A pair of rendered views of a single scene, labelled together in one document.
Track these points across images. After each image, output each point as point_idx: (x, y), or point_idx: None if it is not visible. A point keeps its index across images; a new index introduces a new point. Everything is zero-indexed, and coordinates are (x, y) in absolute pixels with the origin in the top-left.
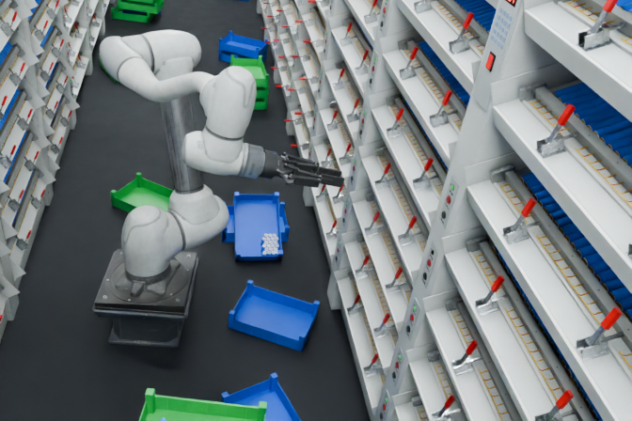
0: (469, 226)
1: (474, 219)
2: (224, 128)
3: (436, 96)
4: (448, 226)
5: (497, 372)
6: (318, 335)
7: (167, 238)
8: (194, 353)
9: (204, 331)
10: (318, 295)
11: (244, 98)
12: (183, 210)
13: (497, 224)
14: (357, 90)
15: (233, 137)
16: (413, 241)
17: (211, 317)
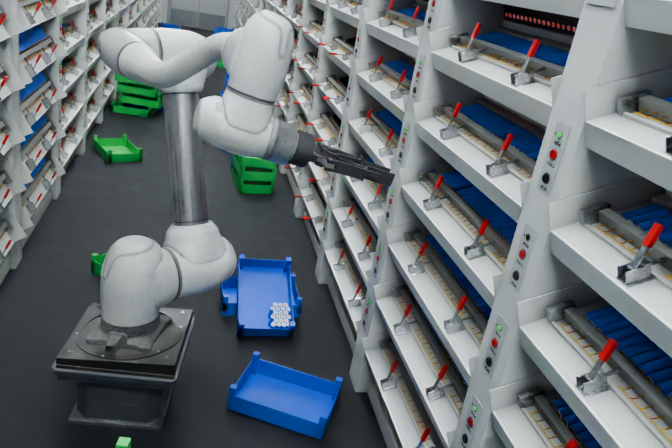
0: (584, 187)
1: (591, 177)
2: (252, 83)
3: (511, 65)
4: (554, 189)
5: (650, 385)
6: (341, 421)
7: (160, 275)
8: (181, 438)
9: (196, 412)
10: (338, 376)
11: (279, 44)
12: (182, 244)
13: (649, 144)
14: (388, 129)
15: (262, 98)
16: (483, 254)
17: (205, 395)
